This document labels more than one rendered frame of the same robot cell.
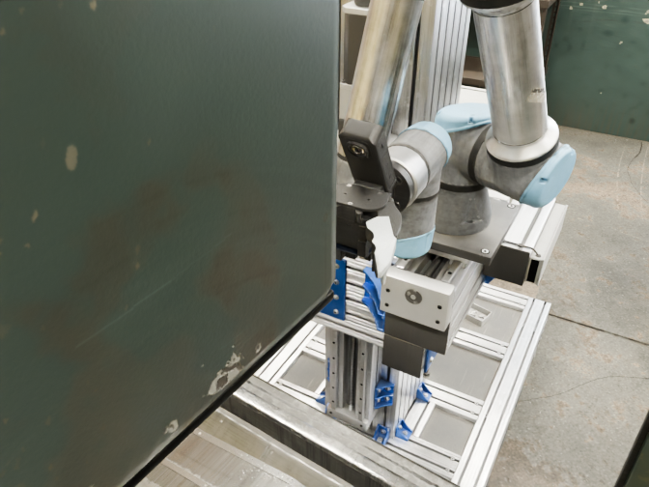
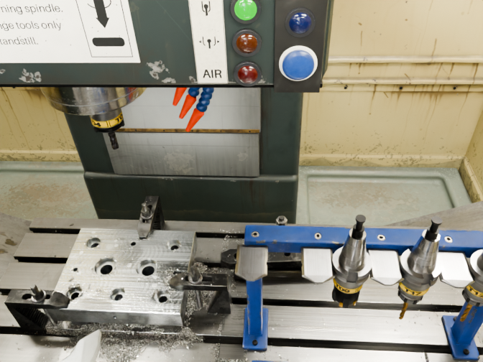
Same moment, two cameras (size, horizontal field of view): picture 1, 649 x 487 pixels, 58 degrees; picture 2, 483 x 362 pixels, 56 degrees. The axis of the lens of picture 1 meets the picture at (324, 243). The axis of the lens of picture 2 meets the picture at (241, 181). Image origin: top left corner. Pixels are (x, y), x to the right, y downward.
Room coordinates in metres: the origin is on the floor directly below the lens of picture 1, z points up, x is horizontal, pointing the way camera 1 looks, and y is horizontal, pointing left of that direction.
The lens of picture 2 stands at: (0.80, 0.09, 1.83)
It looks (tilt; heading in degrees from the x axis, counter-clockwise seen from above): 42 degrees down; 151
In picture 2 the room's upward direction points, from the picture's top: 3 degrees counter-clockwise
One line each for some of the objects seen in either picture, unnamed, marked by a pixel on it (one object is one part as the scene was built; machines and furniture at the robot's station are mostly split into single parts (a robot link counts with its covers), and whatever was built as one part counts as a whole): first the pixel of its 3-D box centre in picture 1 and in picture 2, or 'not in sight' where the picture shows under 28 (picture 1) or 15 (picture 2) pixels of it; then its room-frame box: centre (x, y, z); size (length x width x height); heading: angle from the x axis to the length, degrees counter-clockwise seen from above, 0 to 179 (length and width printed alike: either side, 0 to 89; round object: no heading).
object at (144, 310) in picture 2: not in sight; (128, 273); (0.10, 0.16, 0.97); 0.29 x 0.23 x 0.05; 56
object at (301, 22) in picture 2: not in sight; (300, 22); (0.49, 0.33, 1.66); 0.02 x 0.01 x 0.02; 56
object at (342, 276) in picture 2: not in sight; (351, 265); (0.48, 0.47, 1.21); 0.06 x 0.06 x 0.03
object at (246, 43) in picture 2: not in sight; (246, 43); (0.46, 0.29, 1.64); 0.02 x 0.01 x 0.02; 56
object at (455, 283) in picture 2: not in sight; (453, 269); (0.57, 0.60, 1.21); 0.07 x 0.05 x 0.01; 146
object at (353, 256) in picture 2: not in sight; (354, 247); (0.48, 0.47, 1.26); 0.04 x 0.04 x 0.07
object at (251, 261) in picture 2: not in sight; (251, 263); (0.39, 0.33, 1.21); 0.07 x 0.05 x 0.01; 146
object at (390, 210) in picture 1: (379, 220); not in sight; (0.55, -0.06, 1.45); 0.09 x 0.05 x 0.02; 7
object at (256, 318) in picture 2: not in sight; (254, 291); (0.34, 0.36, 1.05); 0.10 x 0.05 x 0.30; 146
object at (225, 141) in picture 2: not in sight; (175, 103); (-0.22, 0.46, 1.16); 0.48 x 0.05 x 0.51; 56
